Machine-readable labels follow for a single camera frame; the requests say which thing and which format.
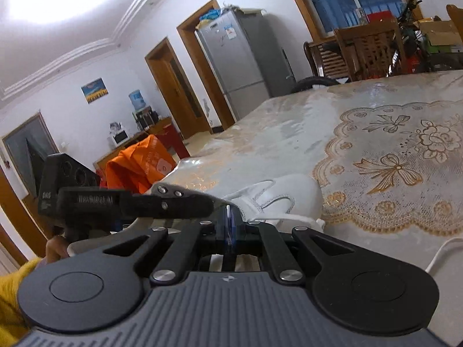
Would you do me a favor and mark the wooden chair by wall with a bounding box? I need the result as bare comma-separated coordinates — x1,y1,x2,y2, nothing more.
446,4,463,39

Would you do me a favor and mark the red wooden chair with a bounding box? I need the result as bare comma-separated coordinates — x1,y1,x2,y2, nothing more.
97,125,190,193

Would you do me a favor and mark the blue water dispenser bottle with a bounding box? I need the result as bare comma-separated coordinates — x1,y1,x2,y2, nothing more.
129,89,146,110

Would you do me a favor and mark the cream shoelace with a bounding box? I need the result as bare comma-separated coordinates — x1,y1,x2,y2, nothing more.
425,237,463,273

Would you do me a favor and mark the wooden sideboard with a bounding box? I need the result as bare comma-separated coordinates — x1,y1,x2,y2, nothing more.
93,117,181,171

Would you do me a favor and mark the person's left hand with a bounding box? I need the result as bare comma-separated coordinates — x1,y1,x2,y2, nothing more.
45,235,69,264

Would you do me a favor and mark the white microwave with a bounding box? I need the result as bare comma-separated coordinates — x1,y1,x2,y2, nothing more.
108,129,129,148

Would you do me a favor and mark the black bicycle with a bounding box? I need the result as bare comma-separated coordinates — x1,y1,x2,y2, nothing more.
291,0,462,93

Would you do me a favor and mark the yellow sleeve forearm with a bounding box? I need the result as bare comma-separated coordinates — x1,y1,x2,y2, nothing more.
0,258,42,347

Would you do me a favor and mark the wooden bench chair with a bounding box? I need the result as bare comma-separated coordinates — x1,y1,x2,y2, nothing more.
303,37,352,83

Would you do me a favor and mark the orange bag on chair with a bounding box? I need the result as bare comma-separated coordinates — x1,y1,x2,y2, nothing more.
104,135,177,193

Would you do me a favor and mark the wooden dining chair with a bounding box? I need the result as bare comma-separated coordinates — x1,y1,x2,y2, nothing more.
334,17,408,82

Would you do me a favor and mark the white black-striped sneaker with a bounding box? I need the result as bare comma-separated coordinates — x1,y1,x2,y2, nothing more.
67,174,326,256

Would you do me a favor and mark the silver refrigerator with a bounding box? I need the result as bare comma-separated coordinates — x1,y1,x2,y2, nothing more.
196,9,296,121

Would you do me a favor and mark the framed landscape picture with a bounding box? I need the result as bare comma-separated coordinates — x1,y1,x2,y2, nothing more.
81,78,108,104

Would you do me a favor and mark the cardboard box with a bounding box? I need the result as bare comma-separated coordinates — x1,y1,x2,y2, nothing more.
416,20,462,46

